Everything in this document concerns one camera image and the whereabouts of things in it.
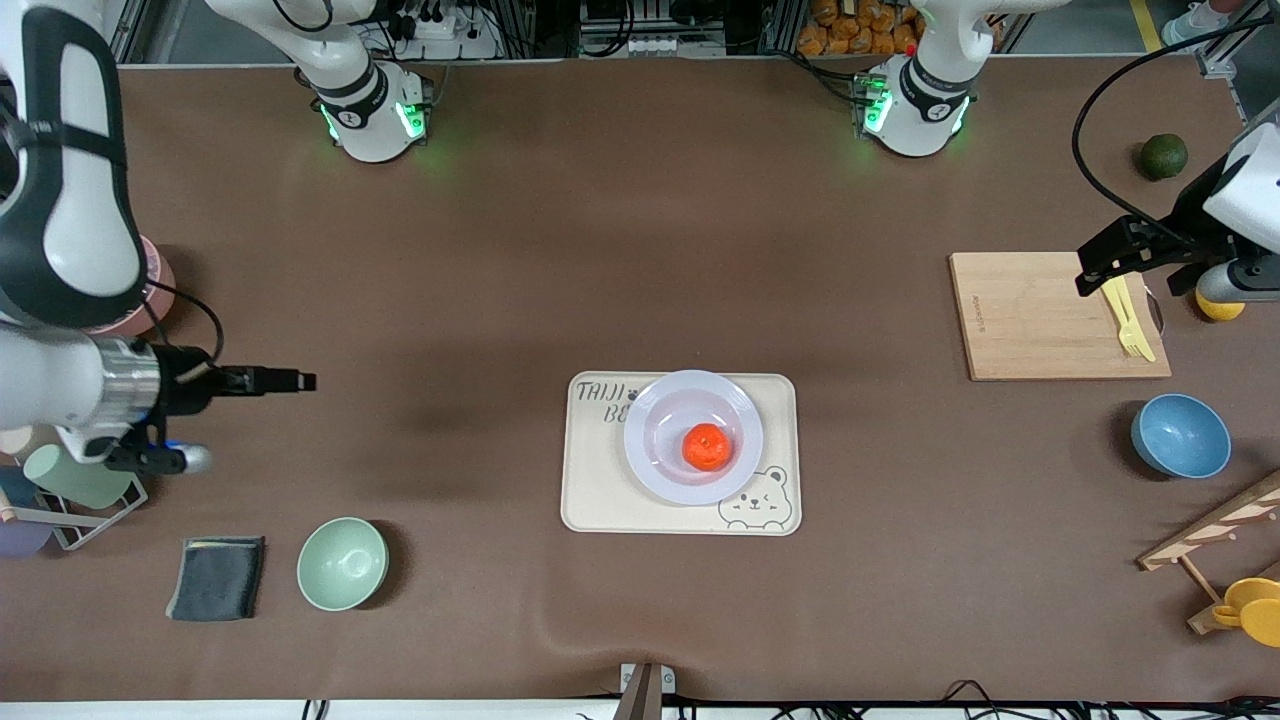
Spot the dark green lime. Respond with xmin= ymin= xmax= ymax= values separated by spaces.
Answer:
xmin=1140 ymin=133 xmax=1190 ymax=182

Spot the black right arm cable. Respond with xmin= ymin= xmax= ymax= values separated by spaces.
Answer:
xmin=140 ymin=280 xmax=226 ymax=386

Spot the folded grey cloth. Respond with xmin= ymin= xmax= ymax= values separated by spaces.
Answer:
xmin=166 ymin=536 xmax=266 ymax=622

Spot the orange fruit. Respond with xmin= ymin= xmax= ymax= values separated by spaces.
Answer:
xmin=682 ymin=423 xmax=732 ymax=472

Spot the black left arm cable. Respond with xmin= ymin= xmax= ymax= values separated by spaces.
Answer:
xmin=1072 ymin=15 xmax=1280 ymax=241

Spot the wooden drying rack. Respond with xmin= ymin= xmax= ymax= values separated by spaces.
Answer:
xmin=1138 ymin=470 xmax=1280 ymax=636

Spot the wooden cutting board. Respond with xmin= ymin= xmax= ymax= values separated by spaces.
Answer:
xmin=948 ymin=251 xmax=1173 ymax=382

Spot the pile of orange buns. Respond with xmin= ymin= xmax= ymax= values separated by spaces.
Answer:
xmin=797 ymin=0 xmax=921 ymax=58

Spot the pale lavender round plate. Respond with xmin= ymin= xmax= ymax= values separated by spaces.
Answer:
xmin=623 ymin=370 xmax=765 ymax=507

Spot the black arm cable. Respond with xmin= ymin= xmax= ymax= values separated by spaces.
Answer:
xmin=1072 ymin=15 xmax=1280 ymax=241
xmin=140 ymin=280 xmax=226 ymax=386

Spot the pink bowl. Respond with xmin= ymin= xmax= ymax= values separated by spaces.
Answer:
xmin=85 ymin=235 xmax=178 ymax=336

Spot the light sneaker shoe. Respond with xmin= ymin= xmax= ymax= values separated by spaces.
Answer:
xmin=1160 ymin=0 xmax=1241 ymax=53

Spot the green cup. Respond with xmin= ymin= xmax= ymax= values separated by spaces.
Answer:
xmin=23 ymin=443 xmax=136 ymax=510

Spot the mint green bowl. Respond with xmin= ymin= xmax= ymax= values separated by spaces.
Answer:
xmin=297 ymin=517 xmax=389 ymax=612

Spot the blue bowl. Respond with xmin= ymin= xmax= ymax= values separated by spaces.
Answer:
xmin=1131 ymin=393 xmax=1233 ymax=480

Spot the white wire cup rack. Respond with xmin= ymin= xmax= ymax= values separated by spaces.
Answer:
xmin=0 ymin=470 xmax=149 ymax=552

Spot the yellow plastic fork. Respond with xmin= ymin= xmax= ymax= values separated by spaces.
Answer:
xmin=1102 ymin=282 xmax=1147 ymax=359

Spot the yellow mug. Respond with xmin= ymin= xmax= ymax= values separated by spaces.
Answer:
xmin=1212 ymin=577 xmax=1280 ymax=649

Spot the cream bear print tray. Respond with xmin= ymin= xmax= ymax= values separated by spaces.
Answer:
xmin=560 ymin=372 xmax=803 ymax=537

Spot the white power strip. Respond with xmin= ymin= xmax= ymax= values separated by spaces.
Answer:
xmin=395 ymin=8 xmax=501 ymax=61

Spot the purple cup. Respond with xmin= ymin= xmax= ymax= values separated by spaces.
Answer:
xmin=0 ymin=515 xmax=53 ymax=559

